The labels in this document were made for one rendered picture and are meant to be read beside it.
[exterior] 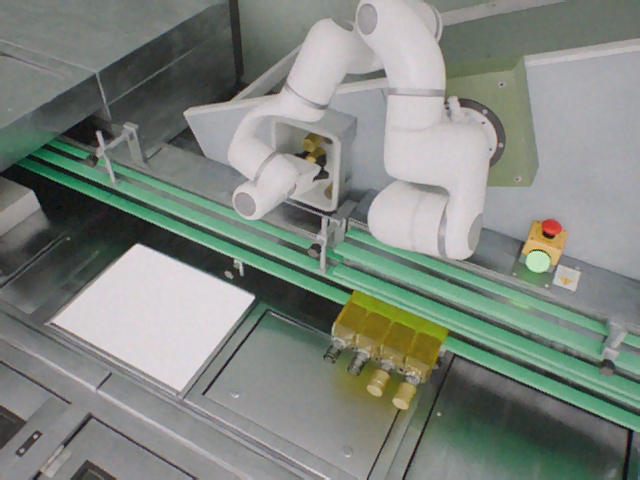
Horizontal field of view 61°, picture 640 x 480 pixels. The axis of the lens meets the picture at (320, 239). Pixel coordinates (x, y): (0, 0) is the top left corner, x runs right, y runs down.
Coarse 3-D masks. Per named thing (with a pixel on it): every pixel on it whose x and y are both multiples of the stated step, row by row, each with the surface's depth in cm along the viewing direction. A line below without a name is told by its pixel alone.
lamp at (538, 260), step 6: (528, 252) 112; (534, 252) 110; (540, 252) 109; (546, 252) 109; (528, 258) 110; (534, 258) 109; (540, 258) 108; (546, 258) 109; (528, 264) 110; (534, 264) 109; (540, 264) 109; (546, 264) 109; (534, 270) 110; (540, 270) 110
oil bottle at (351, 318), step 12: (348, 300) 123; (360, 300) 122; (372, 300) 123; (348, 312) 120; (360, 312) 120; (336, 324) 118; (348, 324) 118; (360, 324) 118; (336, 336) 117; (348, 336) 116; (348, 348) 118
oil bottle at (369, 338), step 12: (372, 312) 120; (384, 312) 120; (396, 312) 121; (372, 324) 118; (384, 324) 118; (360, 336) 116; (372, 336) 116; (384, 336) 116; (360, 348) 115; (372, 348) 114
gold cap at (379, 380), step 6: (378, 372) 111; (384, 372) 111; (372, 378) 111; (378, 378) 110; (384, 378) 110; (390, 378) 112; (372, 384) 109; (378, 384) 109; (384, 384) 110; (372, 390) 110; (378, 390) 109
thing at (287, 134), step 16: (272, 128) 122; (288, 128) 127; (304, 128) 117; (320, 128) 116; (272, 144) 125; (288, 144) 130; (320, 144) 128; (336, 144) 116; (336, 160) 119; (336, 176) 122; (320, 192) 133; (336, 192) 125; (320, 208) 131
